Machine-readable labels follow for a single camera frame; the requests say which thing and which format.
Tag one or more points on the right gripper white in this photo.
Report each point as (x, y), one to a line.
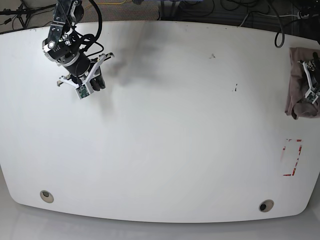
(85, 71)

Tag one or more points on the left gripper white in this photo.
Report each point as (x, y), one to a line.
(312, 72)

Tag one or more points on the mauve T-shirt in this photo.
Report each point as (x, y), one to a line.
(296, 104)

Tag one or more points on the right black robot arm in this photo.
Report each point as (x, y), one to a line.
(64, 42)

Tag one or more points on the white power strip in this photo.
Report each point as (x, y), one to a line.
(308, 13)

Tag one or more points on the red tape rectangle marking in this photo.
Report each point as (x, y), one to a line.
(290, 156)

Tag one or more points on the black tripod stand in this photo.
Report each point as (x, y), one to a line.
(24, 13)

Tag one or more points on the right grey table grommet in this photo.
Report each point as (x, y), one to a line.
(266, 206)

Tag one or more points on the grey table grommet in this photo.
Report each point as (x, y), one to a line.
(46, 196)
(266, 206)

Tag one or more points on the left grey table grommet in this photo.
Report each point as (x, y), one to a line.
(46, 196)

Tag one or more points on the left wrist green camera board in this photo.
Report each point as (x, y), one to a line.
(312, 97)

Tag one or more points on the wrist green camera board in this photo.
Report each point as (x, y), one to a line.
(82, 92)
(312, 97)

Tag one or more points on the right wrist green camera board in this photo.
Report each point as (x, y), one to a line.
(82, 92)

